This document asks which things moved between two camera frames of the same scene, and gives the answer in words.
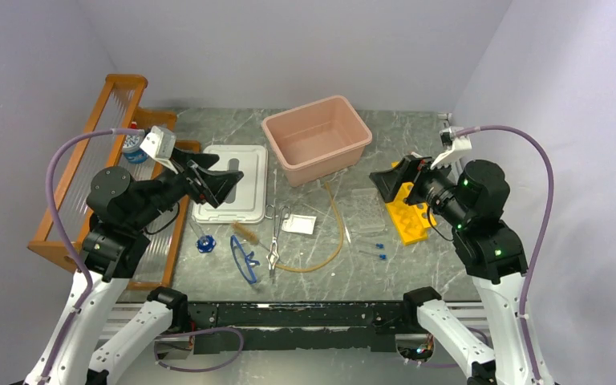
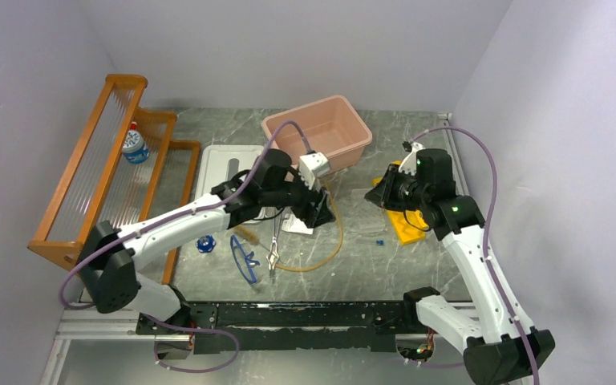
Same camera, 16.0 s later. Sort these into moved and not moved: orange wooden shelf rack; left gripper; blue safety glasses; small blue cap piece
Moved: left gripper
Not moved: small blue cap piece; blue safety glasses; orange wooden shelf rack
